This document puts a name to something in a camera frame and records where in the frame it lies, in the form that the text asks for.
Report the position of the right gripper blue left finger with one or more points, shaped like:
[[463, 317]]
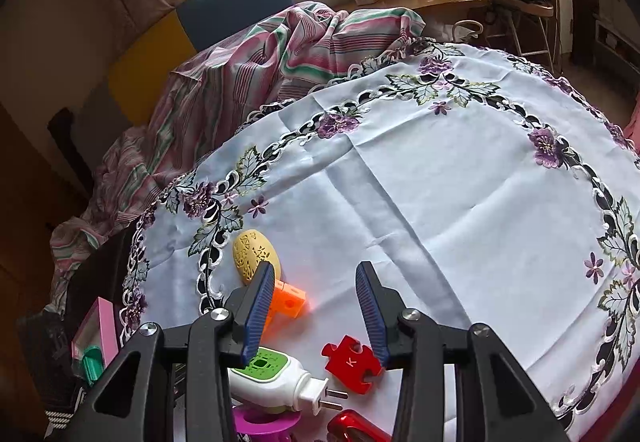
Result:
[[254, 310]]

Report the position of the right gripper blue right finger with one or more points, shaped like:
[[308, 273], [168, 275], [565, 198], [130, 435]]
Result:
[[379, 306]]

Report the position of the orange plastic block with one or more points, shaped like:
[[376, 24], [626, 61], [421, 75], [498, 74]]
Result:
[[286, 300]]

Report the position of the red puzzle piece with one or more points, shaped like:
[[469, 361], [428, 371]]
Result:
[[352, 364]]

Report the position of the yellow perforated oval object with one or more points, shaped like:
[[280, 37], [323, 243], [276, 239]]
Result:
[[249, 249]]

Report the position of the white green plug-in device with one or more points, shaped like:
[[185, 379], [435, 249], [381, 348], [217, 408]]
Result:
[[275, 381]]

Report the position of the magenta plastic spool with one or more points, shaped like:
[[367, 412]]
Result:
[[259, 426]]

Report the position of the shiny red metal object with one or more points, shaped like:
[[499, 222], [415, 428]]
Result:
[[350, 426]]

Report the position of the green plastic spool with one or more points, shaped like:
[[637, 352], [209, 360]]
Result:
[[92, 364]]

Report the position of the pink rimmed white tray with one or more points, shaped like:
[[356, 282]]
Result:
[[97, 329]]

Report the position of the white floral embroidered tablecloth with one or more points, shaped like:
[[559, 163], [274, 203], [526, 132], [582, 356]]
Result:
[[479, 187]]

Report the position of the pink striped bed sheet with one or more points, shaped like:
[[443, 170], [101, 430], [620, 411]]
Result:
[[206, 99]]

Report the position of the grey yellow blue headboard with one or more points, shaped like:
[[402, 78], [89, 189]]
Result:
[[133, 84]]

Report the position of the wooden side desk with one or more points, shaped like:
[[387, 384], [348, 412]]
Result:
[[422, 7]]

